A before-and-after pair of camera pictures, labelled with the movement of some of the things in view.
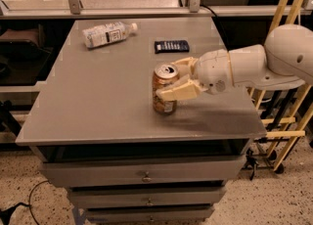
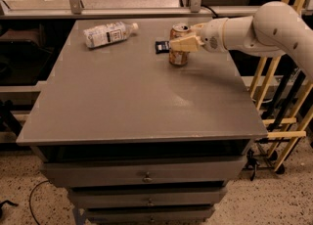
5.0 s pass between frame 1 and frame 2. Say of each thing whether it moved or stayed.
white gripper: moved
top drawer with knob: stayed
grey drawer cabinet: stayed
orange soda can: moved
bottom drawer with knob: stayed
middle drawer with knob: stayed
